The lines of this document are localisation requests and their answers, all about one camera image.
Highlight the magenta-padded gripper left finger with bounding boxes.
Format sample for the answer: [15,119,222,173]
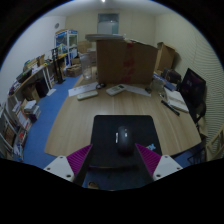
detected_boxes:
[43,143,94,188]

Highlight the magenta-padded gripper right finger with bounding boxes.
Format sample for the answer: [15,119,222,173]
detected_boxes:
[133,143,184,184]

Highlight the black floor stand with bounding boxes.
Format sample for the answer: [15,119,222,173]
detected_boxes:
[50,47,67,85]

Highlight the cluttered wooden side desk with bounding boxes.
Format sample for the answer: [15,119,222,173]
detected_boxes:
[7,53,68,101]

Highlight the blue white glass-door cabinet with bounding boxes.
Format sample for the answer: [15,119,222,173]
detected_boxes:
[54,28,79,68]

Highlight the large cardboard box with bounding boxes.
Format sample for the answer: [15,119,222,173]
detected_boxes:
[95,38,159,86]

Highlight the grey flat board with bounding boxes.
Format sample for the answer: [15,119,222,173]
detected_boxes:
[84,33,125,43]

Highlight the black mouse pad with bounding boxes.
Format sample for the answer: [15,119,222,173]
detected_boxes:
[81,114,163,191]

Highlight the plain white paper sheet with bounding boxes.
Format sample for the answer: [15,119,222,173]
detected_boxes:
[124,83,152,98]

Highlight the open cardboard box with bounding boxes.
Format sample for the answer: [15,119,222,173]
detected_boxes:
[154,41,177,73]

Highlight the black computer mouse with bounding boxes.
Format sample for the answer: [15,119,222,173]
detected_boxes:
[115,125,134,155]

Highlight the open white notebook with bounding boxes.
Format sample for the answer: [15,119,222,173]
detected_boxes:
[163,87,190,114]

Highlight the clear plastic jar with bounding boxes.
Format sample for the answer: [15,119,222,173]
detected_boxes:
[79,52,94,81]

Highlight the small cardboard box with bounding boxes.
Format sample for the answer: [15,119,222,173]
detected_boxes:
[65,64,83,78]

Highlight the white paper sheet with writing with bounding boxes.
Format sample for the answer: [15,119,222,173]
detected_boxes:
[67,81,99,98]

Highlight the book shelf unit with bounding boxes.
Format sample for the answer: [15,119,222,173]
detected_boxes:
[0,98,43,161]

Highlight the black marker pen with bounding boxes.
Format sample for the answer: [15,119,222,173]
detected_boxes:
[160,99,181,117]

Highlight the wall window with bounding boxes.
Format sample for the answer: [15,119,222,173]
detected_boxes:
[97,13,120,34]

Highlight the white remote with display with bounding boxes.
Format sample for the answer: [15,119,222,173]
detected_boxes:
[105,83,127,97]

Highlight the dark computer monitor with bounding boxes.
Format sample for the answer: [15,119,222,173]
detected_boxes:
[179,67,207,114]

